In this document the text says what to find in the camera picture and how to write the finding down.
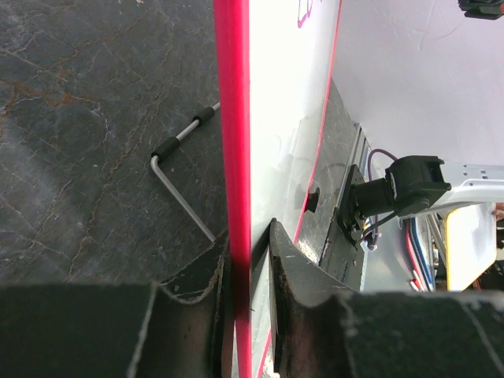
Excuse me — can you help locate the pink framed whiteboard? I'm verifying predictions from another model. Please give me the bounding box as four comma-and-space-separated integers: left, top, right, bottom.
149, 0, 343, 378

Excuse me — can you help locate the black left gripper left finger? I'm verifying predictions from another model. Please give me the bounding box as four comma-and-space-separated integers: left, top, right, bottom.
1, 233, 234, 377

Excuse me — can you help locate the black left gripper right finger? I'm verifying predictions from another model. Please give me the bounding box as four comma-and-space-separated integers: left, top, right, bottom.
269, 220, 503, 377

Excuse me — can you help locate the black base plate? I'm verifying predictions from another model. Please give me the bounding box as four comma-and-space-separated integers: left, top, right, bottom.
319, 164, 369, 291

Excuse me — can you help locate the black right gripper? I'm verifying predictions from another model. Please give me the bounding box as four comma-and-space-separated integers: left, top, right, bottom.
458, 0, 504, 19

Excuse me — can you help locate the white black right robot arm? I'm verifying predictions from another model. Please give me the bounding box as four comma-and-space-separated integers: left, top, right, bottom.
335, 1, 503, 220

